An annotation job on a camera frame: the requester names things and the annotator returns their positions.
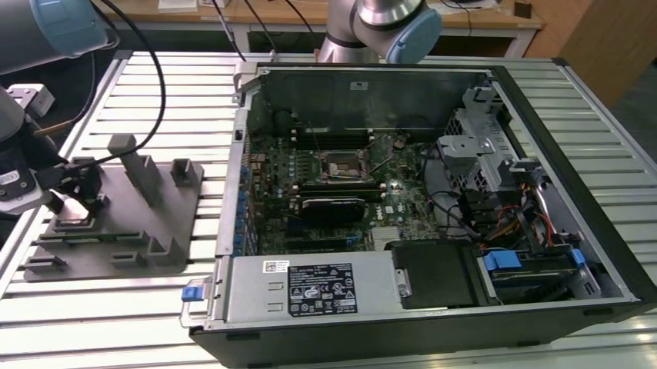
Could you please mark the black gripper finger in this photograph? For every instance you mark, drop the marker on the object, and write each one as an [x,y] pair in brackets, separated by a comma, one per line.
[57,203]
[90,188]

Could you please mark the silver CPU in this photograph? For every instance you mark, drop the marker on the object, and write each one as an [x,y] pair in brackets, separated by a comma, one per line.
[73,222]

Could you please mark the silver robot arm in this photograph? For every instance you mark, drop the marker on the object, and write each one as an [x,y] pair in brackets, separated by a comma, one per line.
[20,38]

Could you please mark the CPU socket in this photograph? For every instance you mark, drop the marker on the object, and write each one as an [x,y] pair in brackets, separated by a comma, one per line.
[341,163]

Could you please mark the green RAM stick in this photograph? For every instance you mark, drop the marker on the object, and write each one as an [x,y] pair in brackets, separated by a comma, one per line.
[94,239]

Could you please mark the grey parts rack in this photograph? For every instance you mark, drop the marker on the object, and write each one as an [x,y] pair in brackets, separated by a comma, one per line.
[128,230]

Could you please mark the blue release latch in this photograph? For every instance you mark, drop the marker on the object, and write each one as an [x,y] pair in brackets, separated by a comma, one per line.
[192,293]

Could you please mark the silver power supply unit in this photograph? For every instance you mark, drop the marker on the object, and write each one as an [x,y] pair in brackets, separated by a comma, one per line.
[256,284]

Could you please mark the grey plastic case latch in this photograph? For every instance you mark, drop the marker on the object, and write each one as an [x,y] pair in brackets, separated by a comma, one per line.
[243,73]

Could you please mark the black graphics card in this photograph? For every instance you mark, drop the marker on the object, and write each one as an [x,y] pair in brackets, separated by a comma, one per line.
[333,211]

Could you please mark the white box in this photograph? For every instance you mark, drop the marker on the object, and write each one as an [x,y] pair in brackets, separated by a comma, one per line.
[212,3]
[176,4]

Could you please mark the silver finned heat sink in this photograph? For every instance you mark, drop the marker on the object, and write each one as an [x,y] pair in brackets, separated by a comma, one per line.
[385,236]

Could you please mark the round coin battery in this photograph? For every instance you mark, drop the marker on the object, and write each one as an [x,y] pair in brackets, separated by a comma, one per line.
[397,143]

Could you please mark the green motherboard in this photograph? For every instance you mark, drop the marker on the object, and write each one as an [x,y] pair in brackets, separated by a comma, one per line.
[409,207]

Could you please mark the black open PC case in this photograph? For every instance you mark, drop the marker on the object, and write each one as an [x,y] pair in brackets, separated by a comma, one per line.
[359,346]

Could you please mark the black plastic shroud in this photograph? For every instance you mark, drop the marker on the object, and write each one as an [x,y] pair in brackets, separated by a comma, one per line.
[435,274]

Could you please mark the silver metal disk bay cage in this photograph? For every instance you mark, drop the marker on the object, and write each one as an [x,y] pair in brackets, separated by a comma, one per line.
[462,148]

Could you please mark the hard disk in blue carrier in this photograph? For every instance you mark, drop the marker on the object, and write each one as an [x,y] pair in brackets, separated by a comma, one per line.
[504,263]

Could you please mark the wooden desk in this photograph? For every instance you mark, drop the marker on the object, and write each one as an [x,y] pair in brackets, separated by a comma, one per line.
[492,21]

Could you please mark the small dark box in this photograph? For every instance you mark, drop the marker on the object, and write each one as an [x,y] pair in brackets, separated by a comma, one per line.
[523,9]

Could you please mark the wooden cabinet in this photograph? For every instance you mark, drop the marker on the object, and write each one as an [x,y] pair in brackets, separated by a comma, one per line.
[610,46]

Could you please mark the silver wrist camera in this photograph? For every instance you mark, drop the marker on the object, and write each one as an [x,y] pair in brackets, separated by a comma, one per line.
[14,192]

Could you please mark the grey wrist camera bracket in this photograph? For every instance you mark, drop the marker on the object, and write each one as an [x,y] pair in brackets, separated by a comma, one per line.
[30,98]

